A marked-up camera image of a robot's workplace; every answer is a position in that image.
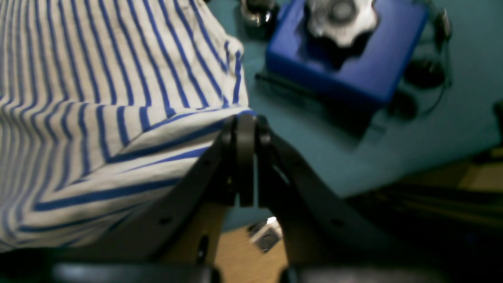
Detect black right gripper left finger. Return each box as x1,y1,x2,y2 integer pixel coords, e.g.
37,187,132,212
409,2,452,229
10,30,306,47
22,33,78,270
71,116,238,262

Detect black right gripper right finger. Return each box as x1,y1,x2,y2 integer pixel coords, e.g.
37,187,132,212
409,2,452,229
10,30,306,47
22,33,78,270
238,114,397,265

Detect blue white striped T-shirt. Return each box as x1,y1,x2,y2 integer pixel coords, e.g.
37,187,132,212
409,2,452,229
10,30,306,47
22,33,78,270
0,0,250,253

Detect teal table cloth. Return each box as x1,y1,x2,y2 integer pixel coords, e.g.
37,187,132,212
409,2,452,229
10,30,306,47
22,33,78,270
204,0,503,232

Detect blue block with black knob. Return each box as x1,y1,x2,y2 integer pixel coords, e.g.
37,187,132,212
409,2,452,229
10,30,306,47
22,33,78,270
265,0,428,109

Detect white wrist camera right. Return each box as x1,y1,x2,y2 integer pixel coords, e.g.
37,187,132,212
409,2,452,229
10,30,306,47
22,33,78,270
247,217,283,253

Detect silver carabiner keychain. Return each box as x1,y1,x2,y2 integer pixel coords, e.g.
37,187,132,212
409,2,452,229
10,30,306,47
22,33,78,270
387,2,453,120

